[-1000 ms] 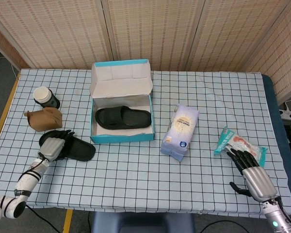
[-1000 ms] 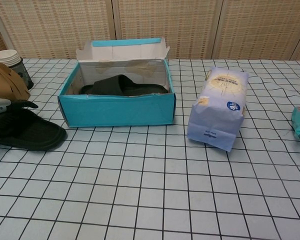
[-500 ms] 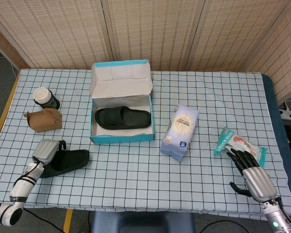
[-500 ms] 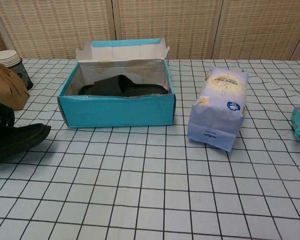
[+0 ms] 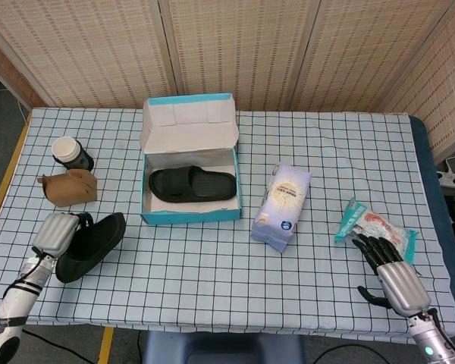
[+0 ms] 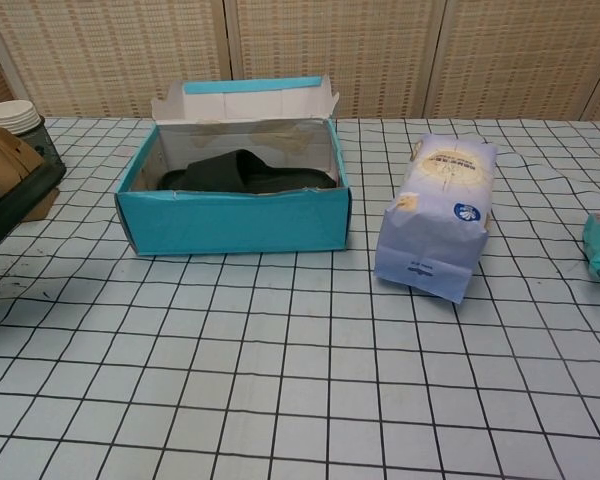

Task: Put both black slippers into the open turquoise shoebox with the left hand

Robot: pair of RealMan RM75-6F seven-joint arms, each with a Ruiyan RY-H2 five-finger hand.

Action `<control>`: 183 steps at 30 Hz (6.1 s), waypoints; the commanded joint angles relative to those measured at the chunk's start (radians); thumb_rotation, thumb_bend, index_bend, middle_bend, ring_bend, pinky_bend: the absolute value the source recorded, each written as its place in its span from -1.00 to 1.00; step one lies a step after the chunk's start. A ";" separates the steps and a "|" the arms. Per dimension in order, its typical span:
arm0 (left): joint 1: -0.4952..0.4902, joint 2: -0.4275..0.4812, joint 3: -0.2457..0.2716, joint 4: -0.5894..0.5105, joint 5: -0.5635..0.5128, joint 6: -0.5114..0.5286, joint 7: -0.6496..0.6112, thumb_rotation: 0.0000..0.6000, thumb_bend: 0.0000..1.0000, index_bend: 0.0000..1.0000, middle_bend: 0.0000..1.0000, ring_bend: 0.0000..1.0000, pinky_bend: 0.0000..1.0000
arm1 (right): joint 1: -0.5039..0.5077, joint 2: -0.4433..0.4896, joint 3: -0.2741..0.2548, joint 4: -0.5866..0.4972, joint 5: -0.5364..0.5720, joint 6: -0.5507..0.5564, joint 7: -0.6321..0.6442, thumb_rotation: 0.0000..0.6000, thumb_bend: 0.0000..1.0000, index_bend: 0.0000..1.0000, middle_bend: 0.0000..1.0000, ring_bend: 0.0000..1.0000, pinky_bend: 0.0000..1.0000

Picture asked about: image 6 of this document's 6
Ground pale blue paper bag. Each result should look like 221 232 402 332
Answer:
372 132 498 305

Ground stack of white paper cups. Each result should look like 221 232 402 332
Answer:
0 99 42 135

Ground brown paper bag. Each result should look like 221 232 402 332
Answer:
0 125 61 222

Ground blue cardboard shoe box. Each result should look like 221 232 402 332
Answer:
113 74 354 257

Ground light blue checked tablecloth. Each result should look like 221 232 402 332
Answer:
0 116 600 480

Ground black rubber slipper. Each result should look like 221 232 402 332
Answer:
157 148 340 194
0 154 67 264

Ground dark green printed cup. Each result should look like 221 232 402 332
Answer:
17 113 66 169

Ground woven bamboo folding screen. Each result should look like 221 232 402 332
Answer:
0 0 600 122

